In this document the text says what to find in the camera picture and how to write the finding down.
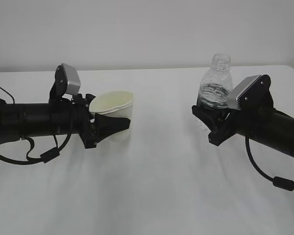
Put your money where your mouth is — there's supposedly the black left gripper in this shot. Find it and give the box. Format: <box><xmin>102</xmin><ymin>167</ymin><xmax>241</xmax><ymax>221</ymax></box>
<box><xmin>71</xmin><ymin>94</ymin><xmax>131</xmax><ymax>149</ymax></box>

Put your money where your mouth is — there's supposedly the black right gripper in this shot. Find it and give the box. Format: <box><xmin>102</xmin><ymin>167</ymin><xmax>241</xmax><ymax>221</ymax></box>
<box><xmin>192</xmin><ymin>105</ymin><xmax>245</xmax><ymax>146</ymax></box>

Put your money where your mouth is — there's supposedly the white paper cup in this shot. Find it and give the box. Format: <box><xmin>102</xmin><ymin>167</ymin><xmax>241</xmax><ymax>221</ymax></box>
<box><xmin>89</xmin><ymin>90</ymin><xmax>135</xmax><ymax>142</ymax></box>

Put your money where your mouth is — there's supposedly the clear water bottle green label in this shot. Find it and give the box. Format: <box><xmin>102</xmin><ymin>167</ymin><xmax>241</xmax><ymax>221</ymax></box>
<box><xmin>197</xmin><ymin>53</ymin><xmax>233</xmax><ymax>109</ymax></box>

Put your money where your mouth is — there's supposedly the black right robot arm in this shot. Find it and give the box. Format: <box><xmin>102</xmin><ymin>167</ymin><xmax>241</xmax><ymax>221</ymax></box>
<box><xmin>192</xmin><ymin>74</ymin><xmax>294</xmax><ymax>158</ymax></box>

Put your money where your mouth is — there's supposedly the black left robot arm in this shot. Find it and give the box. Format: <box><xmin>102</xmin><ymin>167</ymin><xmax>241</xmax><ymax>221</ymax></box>
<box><xmin>0</xmin><ymin>94</ymin><xmax>130</xmax><ymax>149</ymax></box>

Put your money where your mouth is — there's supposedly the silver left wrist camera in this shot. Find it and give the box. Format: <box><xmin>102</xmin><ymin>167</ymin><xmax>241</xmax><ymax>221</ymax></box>
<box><xmin>61</xmin><ymin>63</ymin><xmax>81</xmax><ymax>95</ymax></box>

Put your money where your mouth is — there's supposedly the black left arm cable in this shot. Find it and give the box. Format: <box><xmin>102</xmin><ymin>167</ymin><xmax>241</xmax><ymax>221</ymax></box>
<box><xmin>0</xmin><ymin>80</ymin><xmax>73</xmax><ymax>165</ymax></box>

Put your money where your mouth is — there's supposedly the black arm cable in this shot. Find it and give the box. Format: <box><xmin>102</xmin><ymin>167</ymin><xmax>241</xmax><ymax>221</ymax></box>
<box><xmin>245</xmin><ymin>107</ymin><xmax>294</xmax><ymax>191</ymax></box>
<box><xmin>0</xmin><ymin>80</ymin><xmax>73</xmax><ymax>165</ymax></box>

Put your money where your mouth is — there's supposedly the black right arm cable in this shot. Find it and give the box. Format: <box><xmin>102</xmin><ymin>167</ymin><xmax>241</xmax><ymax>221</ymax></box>
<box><xmin>245</xmin><ymin>107</ymin><xmax>294</xmax><ymax>191</ymax></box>

